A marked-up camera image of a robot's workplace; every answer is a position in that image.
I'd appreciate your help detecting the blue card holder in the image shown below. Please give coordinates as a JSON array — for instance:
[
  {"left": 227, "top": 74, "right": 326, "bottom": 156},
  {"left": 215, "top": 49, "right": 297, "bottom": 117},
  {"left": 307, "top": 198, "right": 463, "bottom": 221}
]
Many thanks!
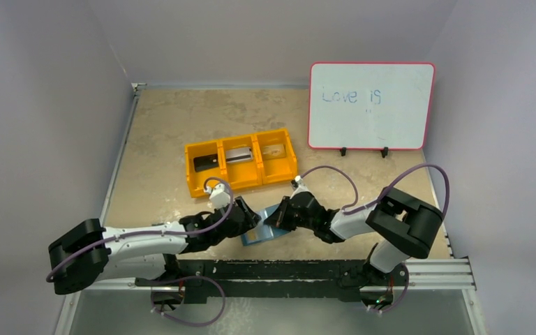
[{"left": 240, "top": 204, "right": 289, "bottom": 246}]

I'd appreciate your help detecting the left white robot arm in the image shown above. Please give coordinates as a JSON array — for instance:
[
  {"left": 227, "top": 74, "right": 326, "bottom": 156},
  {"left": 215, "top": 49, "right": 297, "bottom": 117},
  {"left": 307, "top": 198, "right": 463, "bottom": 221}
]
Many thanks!
[{"left": 46, "top": 197, "right": 261, "bottom": 295}]

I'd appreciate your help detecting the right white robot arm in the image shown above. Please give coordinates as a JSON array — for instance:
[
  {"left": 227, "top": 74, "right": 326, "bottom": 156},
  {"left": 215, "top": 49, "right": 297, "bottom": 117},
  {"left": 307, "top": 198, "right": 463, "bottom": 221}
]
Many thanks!
[{"left": 264, "top": 188, "right": 444, "bottom": 284}]

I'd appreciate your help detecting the silver card in bin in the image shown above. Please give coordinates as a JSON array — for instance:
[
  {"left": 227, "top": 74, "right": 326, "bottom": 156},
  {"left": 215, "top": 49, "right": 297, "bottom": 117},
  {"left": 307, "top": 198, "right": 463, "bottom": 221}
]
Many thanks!
[{"left": 225, "top": 147, "right": 253, "bottom": 164}]

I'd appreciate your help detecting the black card in bin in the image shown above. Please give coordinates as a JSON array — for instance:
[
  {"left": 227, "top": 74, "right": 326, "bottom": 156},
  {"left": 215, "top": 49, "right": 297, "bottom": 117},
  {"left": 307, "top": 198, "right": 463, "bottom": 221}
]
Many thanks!
[{"left": 193, "top": 154, "right": 219, "bottom": 172}]

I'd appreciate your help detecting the gold card in bin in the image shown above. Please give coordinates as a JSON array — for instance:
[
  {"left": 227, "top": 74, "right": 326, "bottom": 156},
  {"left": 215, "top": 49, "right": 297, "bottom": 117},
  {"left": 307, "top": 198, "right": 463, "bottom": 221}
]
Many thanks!
[{"left": 261, "top": 144, "right": 286, "bottom": 160}]

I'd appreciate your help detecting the middle yellow bin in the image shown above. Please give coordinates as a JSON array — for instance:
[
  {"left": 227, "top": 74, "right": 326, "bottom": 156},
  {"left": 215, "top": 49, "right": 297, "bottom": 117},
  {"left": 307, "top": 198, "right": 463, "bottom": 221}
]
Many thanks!
[{"left": 221, "top": 135, "right": 262, "bottom": 190}]

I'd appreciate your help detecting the yellow bin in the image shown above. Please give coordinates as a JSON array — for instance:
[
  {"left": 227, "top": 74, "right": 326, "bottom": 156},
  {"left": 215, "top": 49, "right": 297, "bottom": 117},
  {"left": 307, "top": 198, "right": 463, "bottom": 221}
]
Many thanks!
[
  {"left": 221, "top": 135, "right": 262, "bottom": 190},
  {"left": 255, "top": 128, "right": 298, "bottom": 184},
  {"left": 184, "top": 140, "right": 228, "bottom": 198}
]

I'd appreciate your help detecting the right yellow bin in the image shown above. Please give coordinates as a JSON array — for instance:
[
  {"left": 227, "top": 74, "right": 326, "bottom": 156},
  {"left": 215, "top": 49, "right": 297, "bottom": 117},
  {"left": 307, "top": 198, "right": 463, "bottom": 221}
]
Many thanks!
[{"left": 255, "top": 128, "right": 298, "bottom": 184}]

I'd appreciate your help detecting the left yellow bin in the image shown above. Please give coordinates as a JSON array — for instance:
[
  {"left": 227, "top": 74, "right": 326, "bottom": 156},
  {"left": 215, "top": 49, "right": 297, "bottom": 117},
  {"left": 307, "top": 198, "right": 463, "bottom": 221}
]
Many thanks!
[{"left": 184, "top": 140, "right": 228, "bottom": 198}]

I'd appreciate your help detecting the right whiteboard stand foot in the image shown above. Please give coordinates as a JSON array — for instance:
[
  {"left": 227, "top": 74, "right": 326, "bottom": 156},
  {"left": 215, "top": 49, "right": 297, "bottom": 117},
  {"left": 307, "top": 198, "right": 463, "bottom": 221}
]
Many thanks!
[{"left": 380, "top": 147, "right": 389, "bottom": 158}]

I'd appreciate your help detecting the pink framed whiteboard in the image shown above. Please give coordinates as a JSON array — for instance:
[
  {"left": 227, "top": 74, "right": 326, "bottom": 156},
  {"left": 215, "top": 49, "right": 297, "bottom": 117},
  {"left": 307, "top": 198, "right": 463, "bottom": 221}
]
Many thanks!
[{"left": 307, "top": 62, "right": 436, "bottom": 150}]

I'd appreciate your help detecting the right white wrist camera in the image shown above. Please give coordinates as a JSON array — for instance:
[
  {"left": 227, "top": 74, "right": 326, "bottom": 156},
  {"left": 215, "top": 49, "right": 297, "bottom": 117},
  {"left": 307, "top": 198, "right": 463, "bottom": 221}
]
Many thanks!
[{"left": 290, "top": 175, "right": 309, "bottom": 198}]

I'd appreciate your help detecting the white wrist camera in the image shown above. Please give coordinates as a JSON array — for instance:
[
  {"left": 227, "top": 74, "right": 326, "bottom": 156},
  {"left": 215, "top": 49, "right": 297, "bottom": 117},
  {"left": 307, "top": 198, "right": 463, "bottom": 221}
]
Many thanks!
[
  {"left": 204, "top": 183, "right": 231, "bottom": 209},
  {"left": 290, "top": 175, "right": 309, "bottom": 198}
]

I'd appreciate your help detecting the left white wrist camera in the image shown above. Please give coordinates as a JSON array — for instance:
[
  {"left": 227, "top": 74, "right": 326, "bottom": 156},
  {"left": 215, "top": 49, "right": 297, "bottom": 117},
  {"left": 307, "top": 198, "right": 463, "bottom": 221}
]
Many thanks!
[{"left": 204, "top": 183, "right": 231, "bottom": 209}]

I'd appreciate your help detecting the purple cable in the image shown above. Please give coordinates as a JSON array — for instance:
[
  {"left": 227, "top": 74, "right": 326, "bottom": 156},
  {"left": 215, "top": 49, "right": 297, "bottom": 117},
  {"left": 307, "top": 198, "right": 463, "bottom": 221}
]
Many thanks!
[
  {"left": 45, "top": 177, "right": 235, "bottom": 283},
  {"left": 149, "top": 274, "right": 227, "bottom": 328},
  {"left": 365, "top": 268, "right": 411, "bottom": 316},
  {"left": 297, "top": 163, "right": 451, "bottom": 218}
]

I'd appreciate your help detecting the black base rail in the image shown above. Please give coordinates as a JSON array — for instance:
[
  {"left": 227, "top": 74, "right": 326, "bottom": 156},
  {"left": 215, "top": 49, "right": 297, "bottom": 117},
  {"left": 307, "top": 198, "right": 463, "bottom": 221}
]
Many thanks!
[{"left": 135, "top": 259, "right": 408, "bottom": 304}]

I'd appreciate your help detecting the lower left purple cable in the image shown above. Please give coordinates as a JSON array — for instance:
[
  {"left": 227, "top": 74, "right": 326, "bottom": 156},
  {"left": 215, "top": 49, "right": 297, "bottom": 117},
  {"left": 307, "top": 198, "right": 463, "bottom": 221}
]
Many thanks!
[{"left": 149, "top": 274, "right": 227, "bottom": 328}]

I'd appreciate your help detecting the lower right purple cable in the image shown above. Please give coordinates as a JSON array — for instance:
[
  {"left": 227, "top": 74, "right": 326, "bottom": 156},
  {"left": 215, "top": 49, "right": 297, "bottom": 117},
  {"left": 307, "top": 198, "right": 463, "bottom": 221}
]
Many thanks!
[{"left": 365, "top": 268, "right": 411, "bottom": 316}]

